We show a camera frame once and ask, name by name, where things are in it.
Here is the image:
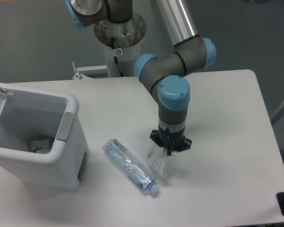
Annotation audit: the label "white pedestal base frame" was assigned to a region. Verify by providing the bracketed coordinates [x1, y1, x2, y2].
[72, 62, 108, 80]

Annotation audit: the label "white open trash can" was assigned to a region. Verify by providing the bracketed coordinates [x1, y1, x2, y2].
[0, 83, 88, 190]

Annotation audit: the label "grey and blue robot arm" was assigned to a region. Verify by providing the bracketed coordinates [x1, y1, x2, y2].
[65, 0, 217, 156]

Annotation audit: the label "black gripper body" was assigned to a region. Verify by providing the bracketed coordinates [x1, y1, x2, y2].
[159, 128, 185, 143]

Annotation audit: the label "black cable on pedestal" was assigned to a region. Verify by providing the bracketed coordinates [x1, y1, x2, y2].
[111, 36, 124, 78]

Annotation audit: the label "crushed clear plastic bottle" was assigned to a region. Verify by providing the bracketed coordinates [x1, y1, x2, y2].
[103, 139, 160, 196]

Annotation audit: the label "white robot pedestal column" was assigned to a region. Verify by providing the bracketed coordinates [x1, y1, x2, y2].
[94, 12, 147, 78]

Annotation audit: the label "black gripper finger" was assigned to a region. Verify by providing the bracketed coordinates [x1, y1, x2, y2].
[167, 138, 192, 156]
[150, 129, 167, 149]

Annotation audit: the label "clear plastic wrapper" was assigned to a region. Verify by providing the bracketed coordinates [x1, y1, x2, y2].
[147, 146, 170, 177]

